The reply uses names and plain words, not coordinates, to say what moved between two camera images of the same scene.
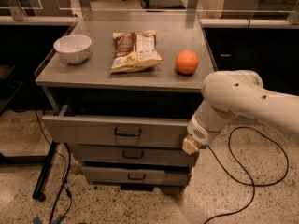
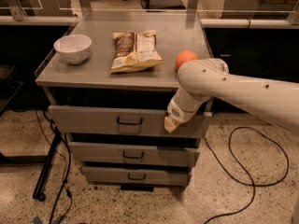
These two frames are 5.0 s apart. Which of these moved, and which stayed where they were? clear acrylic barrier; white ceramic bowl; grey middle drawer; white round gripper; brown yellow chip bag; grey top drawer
Moved: grey top drawer; white round gripper
Stayed: brown yellow chip bag; grey middle drawer; clear acrylic barrier; white ceramic bowl
